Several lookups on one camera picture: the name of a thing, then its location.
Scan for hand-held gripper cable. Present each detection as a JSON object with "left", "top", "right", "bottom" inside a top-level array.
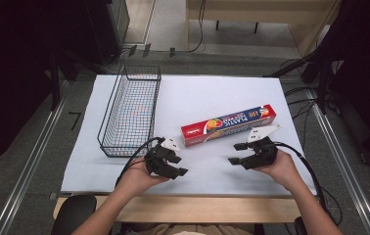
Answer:
[
  {"left": 273, "top": 141, "right": 339, "bottom": 226},
  {"left": 115, "top": 136, "right": 165, "bottom": 188}
]

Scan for light wooden bench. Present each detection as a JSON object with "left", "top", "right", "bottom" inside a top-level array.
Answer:
[{"left": 185, "top": 0, "right": 342, "bottom": 57}]

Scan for black floor cables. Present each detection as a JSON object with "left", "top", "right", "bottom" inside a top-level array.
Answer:
[{"left": 283, "top": 85, "right": 321, "bottom": 151}]

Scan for person's beige clothing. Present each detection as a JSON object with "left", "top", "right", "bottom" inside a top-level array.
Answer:
[{"left": 133, "top": 222, "right": 256, "bottom": 235}]

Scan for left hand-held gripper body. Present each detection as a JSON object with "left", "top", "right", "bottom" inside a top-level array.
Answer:
[{"left": 143, "top": 137, "right": 182, "bottom": 179}]

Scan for black hanging cable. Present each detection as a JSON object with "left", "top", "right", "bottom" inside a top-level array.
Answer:
[{"left": 187, "top": 0, "right": 207, "bottom": 54}]

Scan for black cabinet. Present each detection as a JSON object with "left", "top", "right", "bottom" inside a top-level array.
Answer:
[{"left": 83, "top": 0, "right": 131, "bottom": 67}]

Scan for aluminium floor rail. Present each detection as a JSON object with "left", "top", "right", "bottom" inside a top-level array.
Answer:
[
  {"left": 304, "top": 87, "right": 370, "bottom": 235},
  {"left": 0, "top": 94, "right": 70, "bottom": 235}
]

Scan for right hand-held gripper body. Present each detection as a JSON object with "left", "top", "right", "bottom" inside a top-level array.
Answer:
[{"left": 243, "top": 123, "right": 282, "bottom": 171}]

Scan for black chair seat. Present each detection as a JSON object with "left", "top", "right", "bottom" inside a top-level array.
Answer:
[{"left": 50, "top": 194, "right": 98, "bottom": 235}]

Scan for black metal stand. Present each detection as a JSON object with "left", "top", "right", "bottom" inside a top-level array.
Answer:
[
  {"left": 262, "top": 19, "right": 350, "bottom": 116},
  {"left": 44, "top": 48, "right": 79, "bottom": 112}
]

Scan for white table cover sheet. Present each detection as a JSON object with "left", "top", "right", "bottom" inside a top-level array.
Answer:
[{"left": 60, "top": 73, "right": 318, "bottom": 198}]

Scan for person's right hand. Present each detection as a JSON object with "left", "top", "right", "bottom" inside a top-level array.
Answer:
[{"left": 254, "top": 150, "right": 305, "bottom": 192}]

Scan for red plastic wrap box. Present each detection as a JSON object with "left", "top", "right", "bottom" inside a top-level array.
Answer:
[{"left": 180, "top": 104, "right": 278, "bottom": 148}]

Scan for person's left hand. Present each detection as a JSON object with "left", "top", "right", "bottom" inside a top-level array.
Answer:
[{"left": 116, "top": 157, "right": 171, "bottom": 199}]

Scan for black wire basket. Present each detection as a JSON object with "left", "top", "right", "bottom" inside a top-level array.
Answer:
[{"left": 96, "top": 65, "right": 162, "bottom": 159}]

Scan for left hand-held gripper cable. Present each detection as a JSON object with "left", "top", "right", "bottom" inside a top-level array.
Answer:
[{"left": 115, "top": 136, "right": 165, "bottom": 188}]

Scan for right hand-held gripper cable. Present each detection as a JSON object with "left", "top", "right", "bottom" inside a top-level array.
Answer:
[{"left": 273, "top": 141, "right": 339, "bottom": 226}]

